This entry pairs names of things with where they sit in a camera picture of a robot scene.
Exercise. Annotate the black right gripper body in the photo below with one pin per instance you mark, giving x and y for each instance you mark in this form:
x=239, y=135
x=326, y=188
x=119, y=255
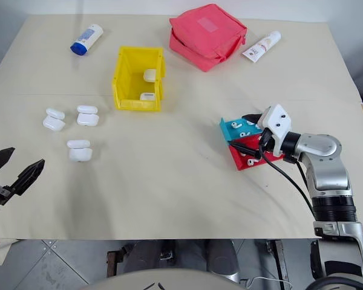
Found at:
x=266, y=142

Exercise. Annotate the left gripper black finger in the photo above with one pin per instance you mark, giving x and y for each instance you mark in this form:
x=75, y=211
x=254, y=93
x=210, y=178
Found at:
x=0, y=158
x=27, y=176

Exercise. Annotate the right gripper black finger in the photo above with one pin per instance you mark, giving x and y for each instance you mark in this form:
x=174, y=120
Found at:
x=245, y=148
x=253, y=117

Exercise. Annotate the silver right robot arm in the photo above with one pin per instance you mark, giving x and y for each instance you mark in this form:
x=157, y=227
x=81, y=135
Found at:
x=326, y=151

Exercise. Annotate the yellow plastic bin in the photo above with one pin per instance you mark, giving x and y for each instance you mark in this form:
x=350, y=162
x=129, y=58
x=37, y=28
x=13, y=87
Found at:
x=124, y=81

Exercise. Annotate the red small object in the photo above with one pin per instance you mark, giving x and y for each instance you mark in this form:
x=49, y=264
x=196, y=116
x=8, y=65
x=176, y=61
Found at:
x=242, y=161

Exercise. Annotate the teal card with earbuds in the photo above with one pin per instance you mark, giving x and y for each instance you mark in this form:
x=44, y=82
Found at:
x=227, y=130

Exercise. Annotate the white cosmetic tube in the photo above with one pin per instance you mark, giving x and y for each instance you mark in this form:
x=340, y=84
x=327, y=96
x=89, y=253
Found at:
x=261, y=46

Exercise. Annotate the red fabric pouch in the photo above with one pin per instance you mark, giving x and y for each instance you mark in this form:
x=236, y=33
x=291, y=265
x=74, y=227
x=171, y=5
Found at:
x=205, y=36

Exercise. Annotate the dark grey rounded shape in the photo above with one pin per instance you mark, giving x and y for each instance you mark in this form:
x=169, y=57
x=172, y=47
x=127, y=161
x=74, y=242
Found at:
x=222, y=259

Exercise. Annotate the rusty metal table leg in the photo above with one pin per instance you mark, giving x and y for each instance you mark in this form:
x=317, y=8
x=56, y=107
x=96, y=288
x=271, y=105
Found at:
x=113, y=264
x=278, y=262

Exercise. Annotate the grey robot torso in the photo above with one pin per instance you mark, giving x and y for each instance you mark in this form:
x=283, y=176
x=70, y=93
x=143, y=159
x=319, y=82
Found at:
x=184, y=279

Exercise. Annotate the white bottle with blue cap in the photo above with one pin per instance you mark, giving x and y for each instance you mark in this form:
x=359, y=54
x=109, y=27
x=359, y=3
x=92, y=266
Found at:
x=86, y=39

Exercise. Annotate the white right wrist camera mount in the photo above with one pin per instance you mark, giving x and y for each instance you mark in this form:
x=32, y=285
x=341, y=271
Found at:
x=278, y=121

